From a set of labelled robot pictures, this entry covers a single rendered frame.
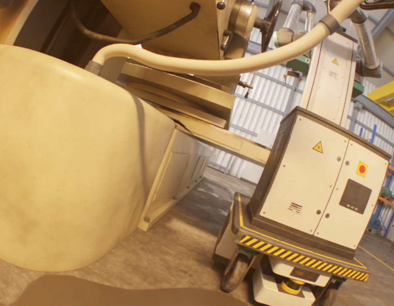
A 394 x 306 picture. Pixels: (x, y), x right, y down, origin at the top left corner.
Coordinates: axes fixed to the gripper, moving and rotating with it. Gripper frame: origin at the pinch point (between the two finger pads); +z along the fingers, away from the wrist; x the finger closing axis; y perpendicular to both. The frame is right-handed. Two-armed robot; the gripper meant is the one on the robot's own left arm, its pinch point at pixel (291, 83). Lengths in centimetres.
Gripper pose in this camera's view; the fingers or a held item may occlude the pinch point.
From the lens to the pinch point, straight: 221.6
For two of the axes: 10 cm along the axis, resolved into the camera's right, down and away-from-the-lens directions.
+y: 4.2, -2.9, 8.6
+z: -1.2, 9.2, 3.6
